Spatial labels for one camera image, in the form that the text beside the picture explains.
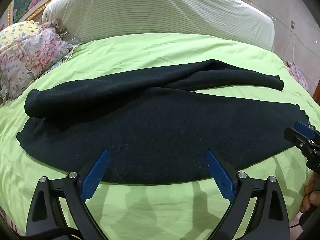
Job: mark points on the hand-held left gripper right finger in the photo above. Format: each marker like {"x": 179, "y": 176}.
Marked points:
{"x": 220, "y": 172}

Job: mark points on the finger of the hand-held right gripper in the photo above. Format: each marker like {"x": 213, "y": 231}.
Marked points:
{"x": 292, "y": 135}
{"x": 303, "y": 128}

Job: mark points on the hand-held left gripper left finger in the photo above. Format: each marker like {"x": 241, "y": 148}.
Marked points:
{"x": 96, "y": 172}

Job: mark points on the black pants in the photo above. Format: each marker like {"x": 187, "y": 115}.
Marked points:
{"x": 150, "y": 130}

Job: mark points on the person's right hand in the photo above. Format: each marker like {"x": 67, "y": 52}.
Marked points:
{"x": 312, "y": 195}

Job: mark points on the pink floral cushion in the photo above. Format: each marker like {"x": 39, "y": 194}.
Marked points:
{"x": 298, "y": 76}

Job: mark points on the green bed sheet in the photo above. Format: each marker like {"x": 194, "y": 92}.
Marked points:
{"x": 150, "y": 210}

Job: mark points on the floral ruffled pillow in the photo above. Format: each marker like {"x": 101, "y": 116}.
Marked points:
{"x": 32, "y": 60}

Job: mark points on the ruffled patterned cloth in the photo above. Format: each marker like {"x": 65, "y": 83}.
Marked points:
{"x": 56, "y": 27}

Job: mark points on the yellow printed pillow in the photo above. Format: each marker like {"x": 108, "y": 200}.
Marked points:
{"x": 15, "y": 33}

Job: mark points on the striped padded headboard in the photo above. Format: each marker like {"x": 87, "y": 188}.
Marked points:
{"x": 150, "y": 12}

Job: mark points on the gold framed landscape painting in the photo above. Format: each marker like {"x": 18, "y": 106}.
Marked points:
{"x": 27, "y": 2}

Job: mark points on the wall socket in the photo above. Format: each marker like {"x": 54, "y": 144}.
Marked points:
{"x": 292, "y": 25}

